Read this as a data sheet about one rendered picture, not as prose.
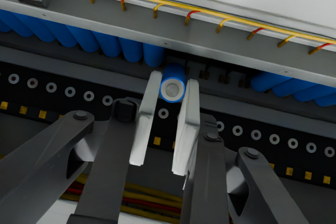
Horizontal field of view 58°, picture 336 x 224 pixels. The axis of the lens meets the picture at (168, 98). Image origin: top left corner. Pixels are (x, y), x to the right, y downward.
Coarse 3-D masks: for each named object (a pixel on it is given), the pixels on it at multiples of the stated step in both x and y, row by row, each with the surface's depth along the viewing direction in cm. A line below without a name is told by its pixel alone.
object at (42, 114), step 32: (0, 64) 33; (0, 96) 32; (32, 96) 32; (64, 96) 32; (96, 96) 33; (128, 96) 33; (160, 128) 32; (224, 128) 33; (256, 128) 33; (288, 128) 33; (288, 160) 32; (320, 160) 33
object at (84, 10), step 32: (0, 0) 19; (64, 0) 19; (96, 0) 19; (160, 0) 18; (128, 32) 20; (160, 32) 19; (192, 32) 19; (224, 32) 19; (288, 32) 18; (256, 64) 20; (288, 64) 19; (320, 64) 19
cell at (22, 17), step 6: (12, 12) 22; (18, 18) 23; (24, 18) 23; (30, 18) 23; (36, 18) 24; (30, 24) 24; (36, 24) 24; (42, 24) 25; (36, 30) 25; (42, 30) 26; (48, 30) 26; (42, 36) 27; (48, 36) 27; (54, 36) 28
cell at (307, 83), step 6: (294, 78) 24; (282, 84) 26; (288, 84) 25; (294, 84) 24; (300, 84) 24; (306, 84) 23; (312, 84) 23; (276, 90) 28; (282, 90) 27; (288, 90) 26; (294, 90) 25; (282, 96) 28
